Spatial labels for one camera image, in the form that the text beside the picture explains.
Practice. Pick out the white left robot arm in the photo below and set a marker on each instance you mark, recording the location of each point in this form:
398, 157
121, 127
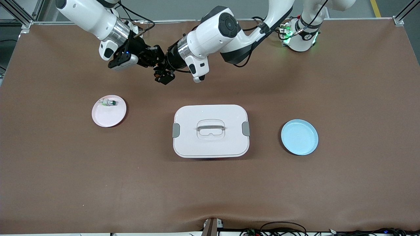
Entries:
205, 39

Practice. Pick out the white lidded storage box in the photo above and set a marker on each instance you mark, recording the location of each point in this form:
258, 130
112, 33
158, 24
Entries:
210, 147

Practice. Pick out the green push button switch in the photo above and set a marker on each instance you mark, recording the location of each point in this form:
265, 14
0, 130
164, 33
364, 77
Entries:
110, 103

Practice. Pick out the aluminium frame post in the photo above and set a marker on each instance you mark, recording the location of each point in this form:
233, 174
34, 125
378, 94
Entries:
26, 23
398, 21

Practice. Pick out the light blue round plate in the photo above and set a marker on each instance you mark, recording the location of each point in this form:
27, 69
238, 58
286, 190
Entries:
298, 137

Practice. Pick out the aluminium frame rail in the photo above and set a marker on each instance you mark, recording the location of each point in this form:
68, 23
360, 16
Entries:
361, 18

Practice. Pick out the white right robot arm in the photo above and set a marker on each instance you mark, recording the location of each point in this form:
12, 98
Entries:
88, 16

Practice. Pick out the grey box latch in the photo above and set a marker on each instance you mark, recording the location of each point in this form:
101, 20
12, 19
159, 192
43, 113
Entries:
176, 130
246, 128

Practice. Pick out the brown table mat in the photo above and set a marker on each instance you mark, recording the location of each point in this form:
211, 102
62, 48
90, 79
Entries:
65, 180

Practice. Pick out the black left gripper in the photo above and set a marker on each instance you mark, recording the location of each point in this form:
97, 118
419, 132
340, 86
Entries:
171, 62

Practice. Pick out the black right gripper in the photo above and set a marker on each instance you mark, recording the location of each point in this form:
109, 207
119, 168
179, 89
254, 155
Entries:
138, 49

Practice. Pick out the pink round plate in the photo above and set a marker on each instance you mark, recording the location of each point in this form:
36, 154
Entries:
108, 118

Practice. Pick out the brown mount post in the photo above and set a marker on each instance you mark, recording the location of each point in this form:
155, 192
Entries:
210, 229

